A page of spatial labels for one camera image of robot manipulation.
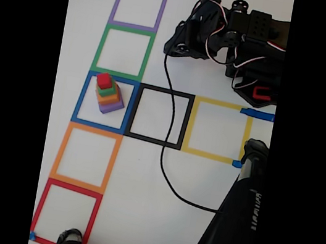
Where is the orange square frame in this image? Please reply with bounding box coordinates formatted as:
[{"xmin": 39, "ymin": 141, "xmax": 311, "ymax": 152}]
[{"xmin": 48, "ymin": 119, "xmax": 125, "ymax": 196}]

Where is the large purple square block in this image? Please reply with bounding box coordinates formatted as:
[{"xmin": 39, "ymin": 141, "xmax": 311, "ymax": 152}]
[{"xmin": 95, "ymin": 88, "xmax": 127, "ymax": 118}]

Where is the orange square block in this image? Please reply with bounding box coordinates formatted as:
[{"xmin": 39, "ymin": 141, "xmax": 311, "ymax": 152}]
[{"xmin": 93, "ymin": 82, "xmax": 123, "ymax": 108}]

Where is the blue square frame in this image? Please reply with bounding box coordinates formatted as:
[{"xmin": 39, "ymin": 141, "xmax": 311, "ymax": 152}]
[{"xmin": 70, "ymin": 69, "xmax": 142, "ymax": 137}]

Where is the black camera cable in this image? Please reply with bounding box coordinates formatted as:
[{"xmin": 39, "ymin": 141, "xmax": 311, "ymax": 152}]
[{"xmin": 140, "ymin": 0, "xmax": 259, "ymax": 215}]

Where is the small red cube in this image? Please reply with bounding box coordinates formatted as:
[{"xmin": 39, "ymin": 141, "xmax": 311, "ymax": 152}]
[{"xmin": 94, "ymin": 70, "xmax": 114, "ymax": 91}]

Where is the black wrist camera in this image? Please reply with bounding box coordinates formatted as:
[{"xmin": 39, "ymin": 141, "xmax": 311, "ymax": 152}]
[{"xmin": 174, "ymin": 41, "xmax": 192, "ymax": 57}]

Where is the black square frame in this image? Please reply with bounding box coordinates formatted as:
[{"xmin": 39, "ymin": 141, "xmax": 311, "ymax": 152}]
[{"xmin": 122, "ymin": 81, "xmax": 196, "ymax": 151}]

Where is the black tripod stand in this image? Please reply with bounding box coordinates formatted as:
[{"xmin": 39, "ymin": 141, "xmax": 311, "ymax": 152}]
[{"xmin": 56, "ymin": 109, "xmax": 271, "ymax": 244}]

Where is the purple square frame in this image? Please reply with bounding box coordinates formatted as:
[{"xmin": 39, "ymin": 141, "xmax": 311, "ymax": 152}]
[{"xmin": 107, "ymin": 0, "xmax": 168, "ymax": 35}]

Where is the red square frame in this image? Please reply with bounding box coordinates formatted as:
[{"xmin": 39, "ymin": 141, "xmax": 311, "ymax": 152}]
[{"xmin": 28, "ymin": 175, "xmax": 105, "ymax": 244}]

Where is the green square frame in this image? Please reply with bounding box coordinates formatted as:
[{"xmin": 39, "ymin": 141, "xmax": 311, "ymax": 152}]
[{"xmin": 90, "ymin": 22, "xmax": 157, "ymax": 83}]

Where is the yellow square frame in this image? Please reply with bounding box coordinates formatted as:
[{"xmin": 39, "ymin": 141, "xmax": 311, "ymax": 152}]
[{"xmin": 179, "ymin": 94, "xmax": 256, "ymax": 167}]

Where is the green square block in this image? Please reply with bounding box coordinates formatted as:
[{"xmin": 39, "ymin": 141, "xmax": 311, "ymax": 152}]
[{"xmin": 94, "ymin": 78, "xmax": 120, "ymax": 99}]

